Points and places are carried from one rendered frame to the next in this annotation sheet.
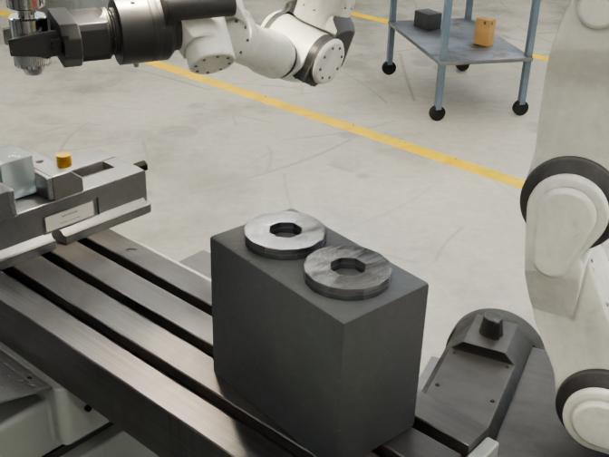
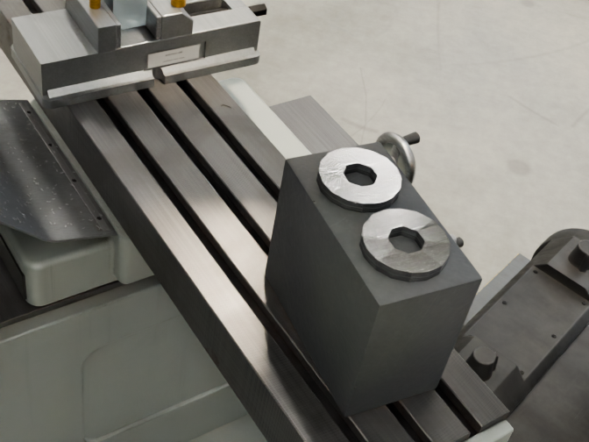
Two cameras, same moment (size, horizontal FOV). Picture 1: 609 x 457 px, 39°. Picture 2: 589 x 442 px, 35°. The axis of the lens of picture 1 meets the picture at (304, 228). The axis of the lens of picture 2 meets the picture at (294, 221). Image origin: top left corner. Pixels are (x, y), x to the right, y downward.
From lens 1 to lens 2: 0.21 m
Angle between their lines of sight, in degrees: 17
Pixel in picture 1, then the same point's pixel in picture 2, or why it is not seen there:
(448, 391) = (513, 312)
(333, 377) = (360, 344)
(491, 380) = (562, 313)
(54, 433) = (114, 270)
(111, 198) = (219, 43)
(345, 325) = (381, 308)
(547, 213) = not seen: outside the picture
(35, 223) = (138, 58)
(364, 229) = (508, 69)
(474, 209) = not seen: outside the picture
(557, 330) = not seen: outside the picture
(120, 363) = (180, 238)
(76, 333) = (148, 193)
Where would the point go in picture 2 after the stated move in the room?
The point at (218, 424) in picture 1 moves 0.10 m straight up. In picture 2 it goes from (252, 333) to (263, 274)
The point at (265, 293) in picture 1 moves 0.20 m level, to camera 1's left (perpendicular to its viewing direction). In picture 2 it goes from (320, 238) to (140, 181)
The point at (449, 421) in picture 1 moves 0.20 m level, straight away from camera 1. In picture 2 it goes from (472, 394) to (527, 286)
